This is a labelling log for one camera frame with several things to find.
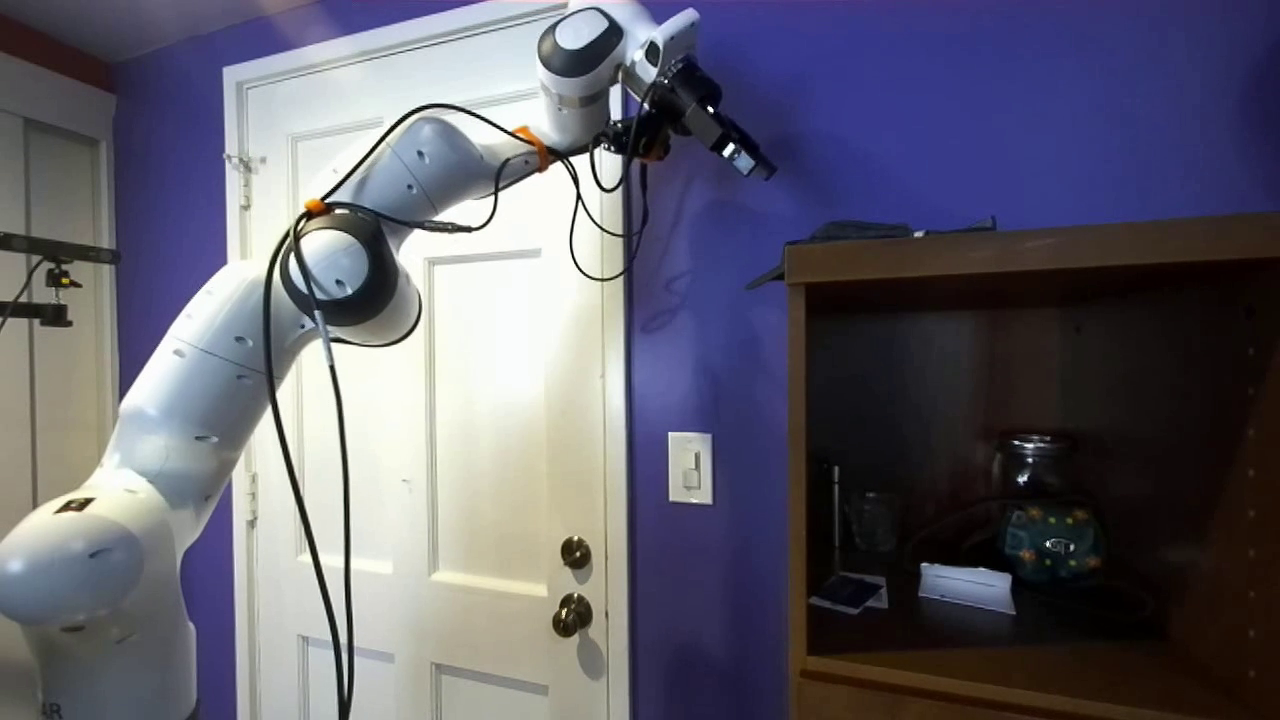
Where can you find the white panel door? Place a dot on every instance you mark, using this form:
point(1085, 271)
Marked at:
point(504, 441)
point(617, 441)

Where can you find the decorated glass jar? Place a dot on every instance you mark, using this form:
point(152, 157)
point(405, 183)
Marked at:
point(1048, 523)

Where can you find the clear drinking glass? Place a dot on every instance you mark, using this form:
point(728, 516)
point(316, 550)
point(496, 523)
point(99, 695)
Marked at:
point(872, 523)

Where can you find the small metal door hook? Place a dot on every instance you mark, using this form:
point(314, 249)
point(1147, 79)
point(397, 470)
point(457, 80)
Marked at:
point(244, 171)

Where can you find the dark round door knob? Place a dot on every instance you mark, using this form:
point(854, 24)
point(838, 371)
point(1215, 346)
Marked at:
point(572, 614)

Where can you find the white closet door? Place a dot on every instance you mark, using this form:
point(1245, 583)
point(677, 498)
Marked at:
point(61, 402)

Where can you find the white paper card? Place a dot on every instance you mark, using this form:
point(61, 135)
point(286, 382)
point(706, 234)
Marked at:
point(967, 587)

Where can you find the brown wooden cabinet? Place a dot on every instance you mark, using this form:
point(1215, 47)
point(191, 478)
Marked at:
point(1025, 402)

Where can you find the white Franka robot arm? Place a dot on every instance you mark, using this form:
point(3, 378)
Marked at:
point(175, 427)

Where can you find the white light switch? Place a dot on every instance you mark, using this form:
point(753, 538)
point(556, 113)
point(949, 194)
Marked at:
point(688, 464)

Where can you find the black camera stand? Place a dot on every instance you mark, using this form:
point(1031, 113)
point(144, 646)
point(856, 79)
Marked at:
point(41, 249)

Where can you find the dark round deadbolt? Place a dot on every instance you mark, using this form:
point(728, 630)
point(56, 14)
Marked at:
point(572, 554)

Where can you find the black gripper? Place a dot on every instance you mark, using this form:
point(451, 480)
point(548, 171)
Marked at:
point(696, 106)

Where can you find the small dark flat box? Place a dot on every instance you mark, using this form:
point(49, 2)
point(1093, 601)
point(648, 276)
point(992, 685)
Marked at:
point(847, 593)

